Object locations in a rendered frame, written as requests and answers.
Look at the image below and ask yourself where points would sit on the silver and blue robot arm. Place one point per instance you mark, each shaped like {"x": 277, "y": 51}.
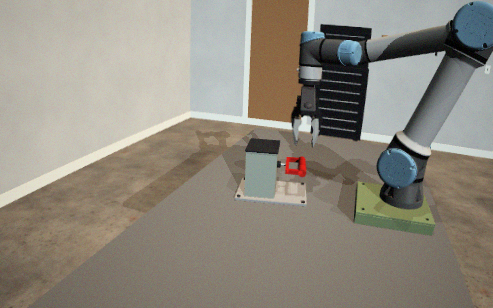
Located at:
{"x": 472, "y": 35}

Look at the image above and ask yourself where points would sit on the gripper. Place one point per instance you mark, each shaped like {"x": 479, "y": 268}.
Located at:
{"x": 296, "y": 118}

